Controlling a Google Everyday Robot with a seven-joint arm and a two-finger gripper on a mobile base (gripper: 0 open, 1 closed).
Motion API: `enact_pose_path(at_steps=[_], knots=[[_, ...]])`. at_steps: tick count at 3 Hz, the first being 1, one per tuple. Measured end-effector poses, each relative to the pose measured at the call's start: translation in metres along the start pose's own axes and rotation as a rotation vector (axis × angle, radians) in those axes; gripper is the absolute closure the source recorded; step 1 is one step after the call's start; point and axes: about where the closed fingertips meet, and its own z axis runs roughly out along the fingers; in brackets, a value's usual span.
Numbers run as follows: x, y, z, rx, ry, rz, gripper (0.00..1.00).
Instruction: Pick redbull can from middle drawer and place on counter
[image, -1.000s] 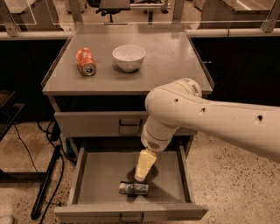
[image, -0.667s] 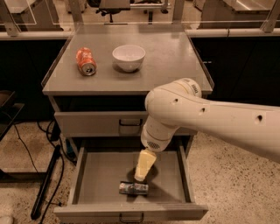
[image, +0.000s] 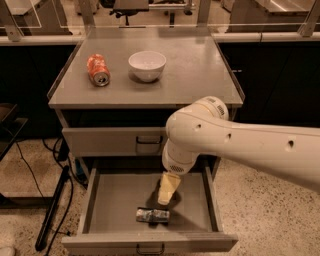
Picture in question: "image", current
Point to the black office chair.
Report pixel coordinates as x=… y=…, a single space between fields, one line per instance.
x=128 y=8

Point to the crushed orange soda can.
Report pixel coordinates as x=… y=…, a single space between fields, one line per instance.
x=97 y=70

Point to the white ceramic bowl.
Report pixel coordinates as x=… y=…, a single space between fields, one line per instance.
x=147 y=66

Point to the open grey middle drawer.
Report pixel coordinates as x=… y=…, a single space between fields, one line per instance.
x=108 y=224

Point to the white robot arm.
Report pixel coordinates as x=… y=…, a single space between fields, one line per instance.
x=204 y=128

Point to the crushed silver redbull can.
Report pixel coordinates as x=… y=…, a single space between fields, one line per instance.
x=152 y=215

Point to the black middle drawer handle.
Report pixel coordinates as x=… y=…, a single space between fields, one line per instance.
x=150 y=251

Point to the grey drawer cabinet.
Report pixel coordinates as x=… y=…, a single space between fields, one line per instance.
x=194 y=69

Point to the black floor bar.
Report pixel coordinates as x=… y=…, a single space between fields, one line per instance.
x=41 y=241

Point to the dark side table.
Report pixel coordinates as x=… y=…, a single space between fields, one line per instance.
x=10 y=126

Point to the black drawer handle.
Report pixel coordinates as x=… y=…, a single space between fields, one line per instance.
x=150 y=251
x=149 y=140

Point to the white horizontal rail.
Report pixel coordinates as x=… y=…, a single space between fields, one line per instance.
x=217 y=37

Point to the black top drawer handle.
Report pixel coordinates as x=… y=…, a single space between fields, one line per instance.
x=149 y=140

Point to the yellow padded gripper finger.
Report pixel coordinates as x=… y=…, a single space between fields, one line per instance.
x=168 y=185

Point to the closed grey top drawer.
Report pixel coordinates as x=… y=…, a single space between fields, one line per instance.
x=112 y=141

